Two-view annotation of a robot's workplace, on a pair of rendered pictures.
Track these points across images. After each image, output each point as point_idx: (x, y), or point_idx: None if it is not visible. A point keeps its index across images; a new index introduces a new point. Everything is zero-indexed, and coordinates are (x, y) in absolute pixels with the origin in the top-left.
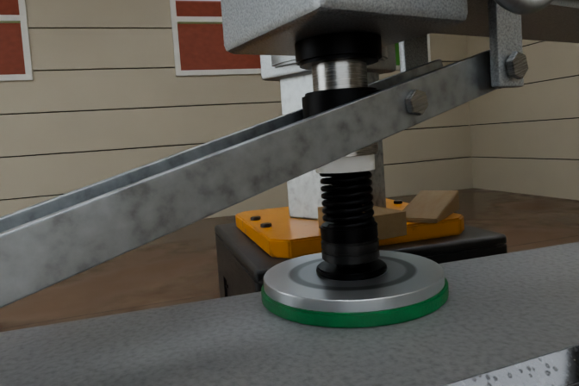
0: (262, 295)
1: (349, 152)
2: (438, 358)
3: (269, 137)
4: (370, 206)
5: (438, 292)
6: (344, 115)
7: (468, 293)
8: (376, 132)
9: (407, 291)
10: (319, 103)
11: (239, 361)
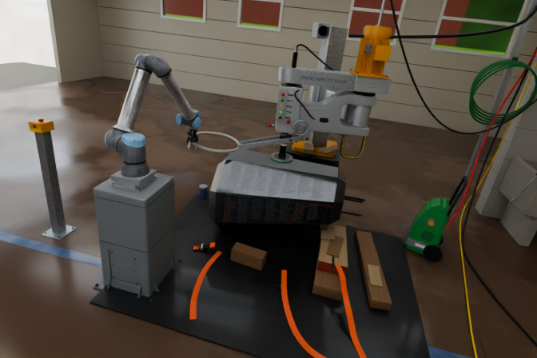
0: None
1: (280, 144)
2: (276, 165)
3: (270, 141)
4: (284, 149)
5: (286, 161)
6: (280, 140)
7: (292, 163)
8: (284, 142)
9: (281, 160)
10: (280, 137)
11: (262, 160)
